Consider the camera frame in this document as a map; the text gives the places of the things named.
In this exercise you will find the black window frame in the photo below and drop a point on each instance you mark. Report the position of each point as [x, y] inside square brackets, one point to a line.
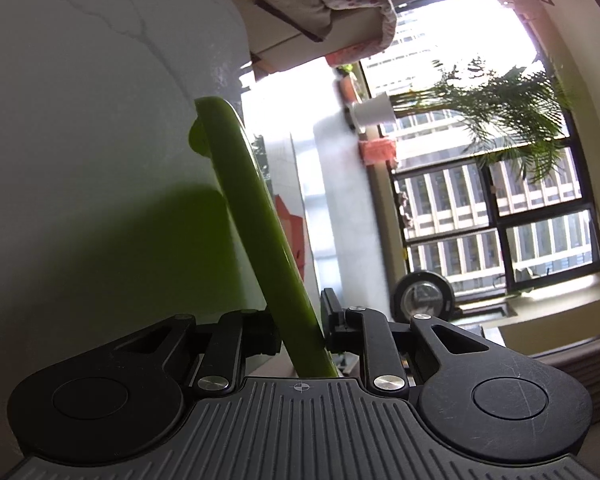
[495, 220]

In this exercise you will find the white plant pot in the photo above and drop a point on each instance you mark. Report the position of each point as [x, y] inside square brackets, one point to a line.
[372, 112]

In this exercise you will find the white marble desktop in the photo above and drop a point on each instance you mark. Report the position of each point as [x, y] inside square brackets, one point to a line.
[80, 110]

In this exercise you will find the beige sofa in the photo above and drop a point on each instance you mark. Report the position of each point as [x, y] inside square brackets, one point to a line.
[300, 45]

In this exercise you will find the red paper bag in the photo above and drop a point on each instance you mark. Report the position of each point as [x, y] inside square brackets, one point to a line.
[287, 225]

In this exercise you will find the orange plant pot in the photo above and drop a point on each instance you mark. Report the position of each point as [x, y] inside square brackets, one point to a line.
[349, 87]

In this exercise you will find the green board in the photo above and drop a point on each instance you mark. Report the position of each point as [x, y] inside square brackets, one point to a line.
[250, 210]

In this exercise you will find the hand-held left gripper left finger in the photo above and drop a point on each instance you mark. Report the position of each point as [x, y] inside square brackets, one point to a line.
[262, 332]

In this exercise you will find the potted palm plant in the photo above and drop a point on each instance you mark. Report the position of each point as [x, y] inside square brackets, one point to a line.
[505, 100]

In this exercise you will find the pink box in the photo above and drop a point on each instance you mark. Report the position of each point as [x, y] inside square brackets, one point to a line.
[377, 151]

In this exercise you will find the round black appliance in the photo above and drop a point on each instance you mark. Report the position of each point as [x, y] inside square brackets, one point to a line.
[422, 295]

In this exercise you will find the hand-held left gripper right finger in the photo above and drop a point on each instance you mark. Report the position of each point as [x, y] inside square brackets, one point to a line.
[332, 320]

